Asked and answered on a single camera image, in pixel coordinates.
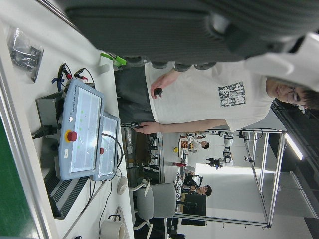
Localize grey office chair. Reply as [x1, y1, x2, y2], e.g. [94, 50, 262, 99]
[133, 181, 177, 231]

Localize aluminium frame cage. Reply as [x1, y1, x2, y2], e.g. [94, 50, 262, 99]
[174, 128, 287, 228]

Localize green conveyor belt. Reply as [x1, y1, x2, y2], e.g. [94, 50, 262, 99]
[0, 57, 54, 239]

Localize plastic bag with black parts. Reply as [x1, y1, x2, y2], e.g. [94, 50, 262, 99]
[6, 27, 44, 83]

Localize red black alligator clip lead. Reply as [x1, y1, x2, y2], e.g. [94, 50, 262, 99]
[51, 62, 73, 92]
[74, 67, 96, 88]

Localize black finned power unit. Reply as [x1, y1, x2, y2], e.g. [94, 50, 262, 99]
[44, 169, 91, 220]

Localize large grey teach pendant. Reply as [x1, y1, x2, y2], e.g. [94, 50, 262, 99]
[56, 78, 105, 181]

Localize white computer keyboard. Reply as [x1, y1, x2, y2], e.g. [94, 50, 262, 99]
[116, 206, 132, 239]

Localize person in white t-shirt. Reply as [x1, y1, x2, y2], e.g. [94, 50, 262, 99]
[114, 58, 319, 136]

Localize grey metal box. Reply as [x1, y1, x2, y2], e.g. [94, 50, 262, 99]
[35, 91, 66, 140]

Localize ceiling light strip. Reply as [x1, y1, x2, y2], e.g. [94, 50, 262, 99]
[284, 134, 304, 160]

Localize distant person in white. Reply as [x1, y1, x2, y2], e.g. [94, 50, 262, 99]
[193, 138, 210, 150]

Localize white computer mouse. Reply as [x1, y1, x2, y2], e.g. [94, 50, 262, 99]
[117, 175, 128, 194]

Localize white coffee mug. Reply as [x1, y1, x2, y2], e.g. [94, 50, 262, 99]
[100, 214, 127, 239]

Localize silver metal rod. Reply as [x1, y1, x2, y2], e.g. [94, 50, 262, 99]
[37, 0, 75, 27]

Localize black teach pendant cable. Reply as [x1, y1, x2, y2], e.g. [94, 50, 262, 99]
[101, 133, 124, 174]

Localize small grey teach pendant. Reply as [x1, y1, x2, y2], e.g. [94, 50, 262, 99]
[92, 112, 121, 182]

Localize seated person with glasses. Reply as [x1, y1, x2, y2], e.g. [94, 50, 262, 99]
[190, 184, 212, 200]

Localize black power plug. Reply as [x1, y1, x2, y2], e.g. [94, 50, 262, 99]
[32, 124, 62, 140]

